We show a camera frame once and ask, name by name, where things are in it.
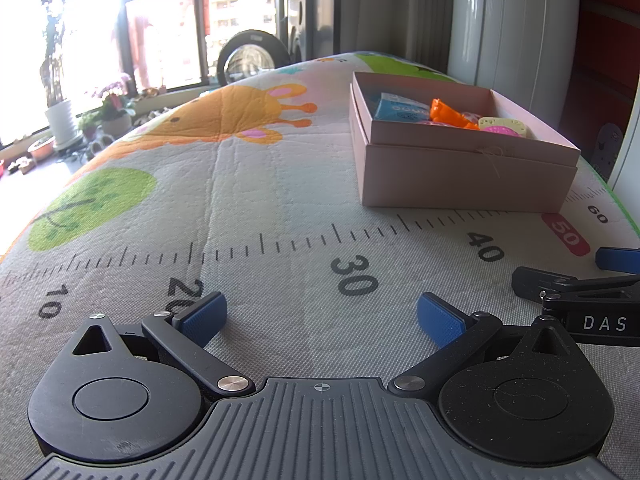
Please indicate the blue snack packet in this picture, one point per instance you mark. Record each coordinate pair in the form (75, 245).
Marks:
(402, 108)

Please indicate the pink plastic stick toy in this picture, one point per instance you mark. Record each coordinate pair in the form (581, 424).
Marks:
(432, 122)

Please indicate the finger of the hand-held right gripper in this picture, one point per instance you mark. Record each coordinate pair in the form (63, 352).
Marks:
(542, 281)
(619, 259)

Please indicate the printed cartoon play mat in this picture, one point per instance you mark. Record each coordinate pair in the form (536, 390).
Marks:
(280, 185)

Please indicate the pink round glitter toy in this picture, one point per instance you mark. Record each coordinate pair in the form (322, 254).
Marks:
(471, 116)

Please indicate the white standing appliance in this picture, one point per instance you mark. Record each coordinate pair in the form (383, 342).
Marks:
(515, 50)

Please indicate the small green potted plant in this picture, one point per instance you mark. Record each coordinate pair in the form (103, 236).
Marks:
(89, 127)

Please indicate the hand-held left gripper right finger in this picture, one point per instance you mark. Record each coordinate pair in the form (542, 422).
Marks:
(441, 320)

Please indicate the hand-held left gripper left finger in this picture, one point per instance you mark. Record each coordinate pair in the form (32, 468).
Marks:
(202, 319)

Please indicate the round washing machine door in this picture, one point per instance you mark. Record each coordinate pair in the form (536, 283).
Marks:
(250, 60)

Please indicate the round shallow bowl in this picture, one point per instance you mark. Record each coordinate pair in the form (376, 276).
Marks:
(40, 149)

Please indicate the grey washing machine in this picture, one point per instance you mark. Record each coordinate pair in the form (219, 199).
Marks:
(307, 15)

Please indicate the grey curtain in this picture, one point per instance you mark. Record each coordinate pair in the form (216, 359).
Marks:
(400, 10)

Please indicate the black window frame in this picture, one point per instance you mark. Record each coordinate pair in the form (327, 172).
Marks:
(200, 25)

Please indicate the pink cardboard box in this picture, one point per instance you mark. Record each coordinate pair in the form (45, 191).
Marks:
(450, 175)

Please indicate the cream and pink toy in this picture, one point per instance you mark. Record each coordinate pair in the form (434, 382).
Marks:
(502, 127)

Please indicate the tall plant in white pot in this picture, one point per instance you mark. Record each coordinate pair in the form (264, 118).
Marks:
(59, 110)

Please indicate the black perforated object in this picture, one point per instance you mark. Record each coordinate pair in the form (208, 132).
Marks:
(607, 152)

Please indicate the pink flowering potted plant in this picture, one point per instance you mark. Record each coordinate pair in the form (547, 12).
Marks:
(114, 110)

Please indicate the orange plastic toy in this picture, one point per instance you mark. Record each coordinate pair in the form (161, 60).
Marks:
(452, 112)

